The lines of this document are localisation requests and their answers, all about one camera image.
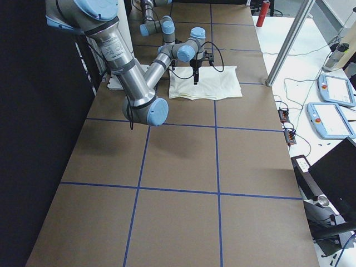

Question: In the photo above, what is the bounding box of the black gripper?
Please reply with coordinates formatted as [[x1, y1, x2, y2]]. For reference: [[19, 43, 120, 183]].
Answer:
[[170, 59, 177, 70], [189, 58, 203, 85]]

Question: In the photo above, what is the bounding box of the cream long-sleeve cat shirt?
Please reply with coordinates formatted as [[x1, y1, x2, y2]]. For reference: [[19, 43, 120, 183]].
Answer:
[[169, 66, 243, 101]]

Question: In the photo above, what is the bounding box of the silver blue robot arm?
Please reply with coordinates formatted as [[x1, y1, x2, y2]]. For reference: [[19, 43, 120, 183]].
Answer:
[[140, 0, 177, 48], [46, 1, 206, 126]]

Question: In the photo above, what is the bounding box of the small orange electronics box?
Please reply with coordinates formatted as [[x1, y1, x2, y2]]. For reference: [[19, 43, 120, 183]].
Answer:
[[278, 109, 290, 123]]

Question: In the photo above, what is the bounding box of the red bottle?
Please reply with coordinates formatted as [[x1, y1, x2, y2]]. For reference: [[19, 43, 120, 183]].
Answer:
[[256, 0, 270, 27]]

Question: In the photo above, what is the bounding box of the far blue teach pendant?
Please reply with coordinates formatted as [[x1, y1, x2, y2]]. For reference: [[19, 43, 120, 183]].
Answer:
[[318, 73, 355, 107]]

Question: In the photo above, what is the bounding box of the blue teach pendant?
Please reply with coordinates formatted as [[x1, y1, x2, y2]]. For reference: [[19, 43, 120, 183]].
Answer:
[[306, 102, 355, 140], [318, 73, 355, 107]]

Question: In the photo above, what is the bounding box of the near blue teach pendant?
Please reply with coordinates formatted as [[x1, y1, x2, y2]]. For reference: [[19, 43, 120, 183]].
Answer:
[[306, 102, 355, 140]]

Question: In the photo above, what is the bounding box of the black box white label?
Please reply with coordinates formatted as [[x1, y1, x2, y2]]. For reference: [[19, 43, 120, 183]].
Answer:
[[291, 155, 330, 208]]

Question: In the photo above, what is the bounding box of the black monitor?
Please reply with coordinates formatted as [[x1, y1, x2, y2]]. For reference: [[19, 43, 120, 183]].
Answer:
[[309, 137, 355, 221]]

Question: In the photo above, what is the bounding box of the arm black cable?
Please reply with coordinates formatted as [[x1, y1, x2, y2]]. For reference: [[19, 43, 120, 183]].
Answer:
[[126, 41, 225, 131]]

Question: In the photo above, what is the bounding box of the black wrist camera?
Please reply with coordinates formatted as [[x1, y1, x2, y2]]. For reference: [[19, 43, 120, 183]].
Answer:
[[203, 51, 214, 66]]

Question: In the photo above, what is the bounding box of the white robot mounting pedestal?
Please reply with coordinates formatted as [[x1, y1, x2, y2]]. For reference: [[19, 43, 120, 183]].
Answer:
[[101, 1, 148, 95]]

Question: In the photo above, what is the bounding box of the aluminium frame post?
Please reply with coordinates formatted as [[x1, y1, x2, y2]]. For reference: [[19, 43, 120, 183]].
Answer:
[[265, 0, 315, 87]]

